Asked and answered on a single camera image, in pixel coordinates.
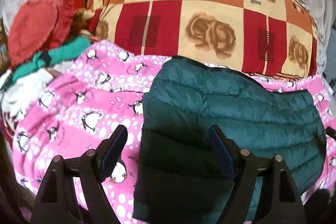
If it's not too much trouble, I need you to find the rose patterned folded quilt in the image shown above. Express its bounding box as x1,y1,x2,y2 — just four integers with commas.
87,0,317,80

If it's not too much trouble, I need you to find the green and white garment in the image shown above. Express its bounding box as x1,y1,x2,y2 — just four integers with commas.
1,36,91,116

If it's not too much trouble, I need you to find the pink penguin blanket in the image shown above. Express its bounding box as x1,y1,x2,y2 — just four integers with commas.
13,40,335,223

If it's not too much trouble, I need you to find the dark green puffer jacket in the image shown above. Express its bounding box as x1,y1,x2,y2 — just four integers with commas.
133,57,326,223

